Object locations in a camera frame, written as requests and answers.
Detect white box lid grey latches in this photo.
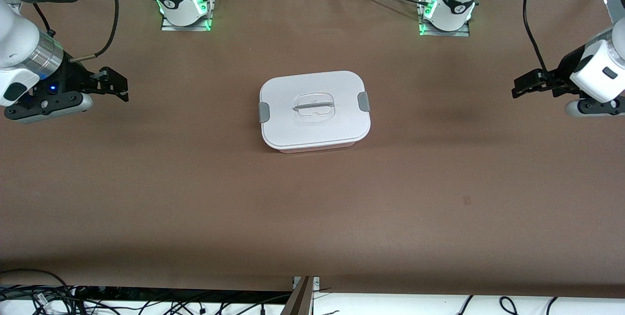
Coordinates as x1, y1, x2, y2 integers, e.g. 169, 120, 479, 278
258, 70, 371, 149

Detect pale pink plastic box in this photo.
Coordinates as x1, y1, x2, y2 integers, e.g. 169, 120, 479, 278
276, 139, 357, 154

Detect brown table cover sheet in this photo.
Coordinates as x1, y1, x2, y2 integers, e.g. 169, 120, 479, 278
0, 0, 625, 299

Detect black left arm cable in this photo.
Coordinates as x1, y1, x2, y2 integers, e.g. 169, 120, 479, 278
522, 0, 548, 76

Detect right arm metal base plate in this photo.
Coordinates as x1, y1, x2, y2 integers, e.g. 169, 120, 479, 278
161, 0, 213, 32

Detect looped black cable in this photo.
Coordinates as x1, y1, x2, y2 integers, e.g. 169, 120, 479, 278
0, 269, 75, 315

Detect tangled black cable bundle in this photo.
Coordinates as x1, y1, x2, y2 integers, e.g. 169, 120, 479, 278
73, 286, 293, 315

